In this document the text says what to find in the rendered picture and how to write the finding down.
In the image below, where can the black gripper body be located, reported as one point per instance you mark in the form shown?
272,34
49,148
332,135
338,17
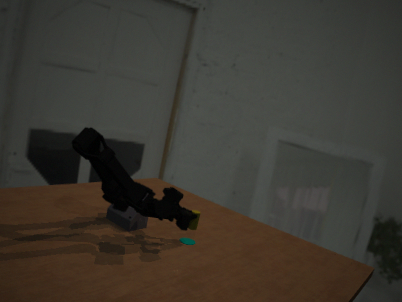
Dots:
182,217

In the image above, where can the yellow cylinder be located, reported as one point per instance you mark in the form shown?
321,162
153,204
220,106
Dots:
194,223

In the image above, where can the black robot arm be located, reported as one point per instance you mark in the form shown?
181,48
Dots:
118,187

